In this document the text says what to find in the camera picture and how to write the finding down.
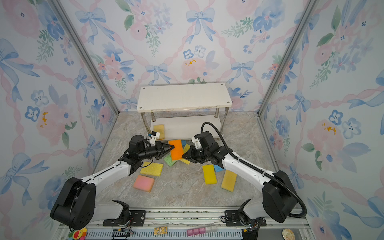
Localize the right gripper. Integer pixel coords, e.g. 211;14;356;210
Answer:
181;146;211;165

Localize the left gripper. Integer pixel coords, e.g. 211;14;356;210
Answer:
139;142;175;162

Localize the yellow cellulose sponge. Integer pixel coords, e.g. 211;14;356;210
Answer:
179;143;193;166

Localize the orange sponge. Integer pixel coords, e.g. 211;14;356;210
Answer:
169;140;184;161

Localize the pale yellow orange-backed sponge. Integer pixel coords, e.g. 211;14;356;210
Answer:
153;125;165;140

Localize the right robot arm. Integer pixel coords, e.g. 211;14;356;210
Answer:
182;131;307;226

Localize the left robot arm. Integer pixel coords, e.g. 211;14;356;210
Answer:
50;135;175;231

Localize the white two-tier shelf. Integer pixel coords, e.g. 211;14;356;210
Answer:
137;83;232;140

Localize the green sponge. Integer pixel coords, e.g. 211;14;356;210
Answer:
164;154;178;167

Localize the yellow sponge left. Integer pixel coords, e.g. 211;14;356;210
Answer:
140;162;164;177

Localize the bright yellow sponge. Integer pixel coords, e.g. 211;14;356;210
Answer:
203;165;217;185

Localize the blue sponge right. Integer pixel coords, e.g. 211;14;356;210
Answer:
214;165;225;172

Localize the pink sponge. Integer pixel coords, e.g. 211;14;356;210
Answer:
133;175;155;193

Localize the yellow green-backed sponge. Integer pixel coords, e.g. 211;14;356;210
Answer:
221;170;238;192

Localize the pink block strip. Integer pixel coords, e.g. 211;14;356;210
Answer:
187;226;218;237

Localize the small circuit board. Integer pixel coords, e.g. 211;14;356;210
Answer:
154;226;168;236

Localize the colourful toy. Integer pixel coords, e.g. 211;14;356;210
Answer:
68;228;88;240

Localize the round patterned disc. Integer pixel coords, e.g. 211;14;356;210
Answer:
282;229;296;240

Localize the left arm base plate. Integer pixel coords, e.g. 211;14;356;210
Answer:
103;210;147;227

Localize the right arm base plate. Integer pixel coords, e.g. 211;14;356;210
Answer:
220;210;267;228

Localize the black corrugated cable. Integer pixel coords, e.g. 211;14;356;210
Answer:
200;121;308;219

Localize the left corner metal post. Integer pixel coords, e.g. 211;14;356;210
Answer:
48;1;120;115

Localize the corner metal post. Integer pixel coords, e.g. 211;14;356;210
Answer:
48;1;120;115
257;0;318;118

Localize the right corner metal post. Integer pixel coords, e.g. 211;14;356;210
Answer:
257;0;318;118

